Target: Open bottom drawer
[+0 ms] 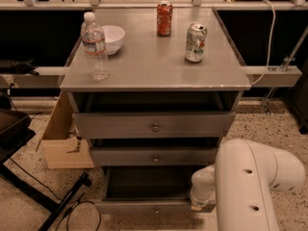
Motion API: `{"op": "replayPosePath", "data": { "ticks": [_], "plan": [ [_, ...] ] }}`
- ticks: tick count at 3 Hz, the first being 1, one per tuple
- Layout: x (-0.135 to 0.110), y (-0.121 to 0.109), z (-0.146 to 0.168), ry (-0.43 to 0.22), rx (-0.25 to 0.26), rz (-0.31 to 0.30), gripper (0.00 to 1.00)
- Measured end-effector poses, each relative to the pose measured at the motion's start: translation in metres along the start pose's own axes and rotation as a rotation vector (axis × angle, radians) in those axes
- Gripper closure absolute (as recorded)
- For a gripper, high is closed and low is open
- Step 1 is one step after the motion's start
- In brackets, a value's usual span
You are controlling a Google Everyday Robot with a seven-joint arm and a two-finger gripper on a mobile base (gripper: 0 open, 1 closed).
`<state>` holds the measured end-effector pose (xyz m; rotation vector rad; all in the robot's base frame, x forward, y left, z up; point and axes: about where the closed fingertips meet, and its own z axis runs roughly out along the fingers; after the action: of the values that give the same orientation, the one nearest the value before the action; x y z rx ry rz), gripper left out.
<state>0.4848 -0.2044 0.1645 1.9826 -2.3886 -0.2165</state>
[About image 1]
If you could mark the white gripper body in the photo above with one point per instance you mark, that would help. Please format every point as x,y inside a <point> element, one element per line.
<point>198,194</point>

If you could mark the grey bottom drawer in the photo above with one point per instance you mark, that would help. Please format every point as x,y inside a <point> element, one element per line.
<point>147,190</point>

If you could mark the grey drawer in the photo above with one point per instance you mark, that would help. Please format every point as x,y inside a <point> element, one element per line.
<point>153,125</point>
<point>147,190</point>
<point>153,156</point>

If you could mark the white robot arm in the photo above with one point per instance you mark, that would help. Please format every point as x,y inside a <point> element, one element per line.
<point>242,178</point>

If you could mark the grey top drawer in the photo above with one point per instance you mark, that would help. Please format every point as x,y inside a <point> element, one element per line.
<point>153,125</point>

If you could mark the grey drawer cabinet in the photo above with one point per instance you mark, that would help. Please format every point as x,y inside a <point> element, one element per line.
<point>150,74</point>

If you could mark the grey middle drawer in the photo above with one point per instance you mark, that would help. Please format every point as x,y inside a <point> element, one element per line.
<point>153,156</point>

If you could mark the cardboard box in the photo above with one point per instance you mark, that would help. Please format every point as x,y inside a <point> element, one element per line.
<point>61,145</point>

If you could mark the black stand base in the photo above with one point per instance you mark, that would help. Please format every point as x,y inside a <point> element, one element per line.
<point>55,208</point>

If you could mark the silver soda can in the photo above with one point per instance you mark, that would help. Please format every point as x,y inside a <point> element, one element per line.
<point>195,42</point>

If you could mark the white bowl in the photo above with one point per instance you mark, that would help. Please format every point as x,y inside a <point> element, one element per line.
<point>114,37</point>

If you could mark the orange soda can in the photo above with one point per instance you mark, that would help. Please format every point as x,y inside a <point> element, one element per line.
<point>164,17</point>

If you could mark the clear plastic water bottle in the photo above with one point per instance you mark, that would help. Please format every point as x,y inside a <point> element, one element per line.
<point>93,39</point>

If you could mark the black chair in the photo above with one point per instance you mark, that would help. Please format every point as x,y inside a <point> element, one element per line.
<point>14,132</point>

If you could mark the metal rail frame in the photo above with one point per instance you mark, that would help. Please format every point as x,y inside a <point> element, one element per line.
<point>144,5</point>

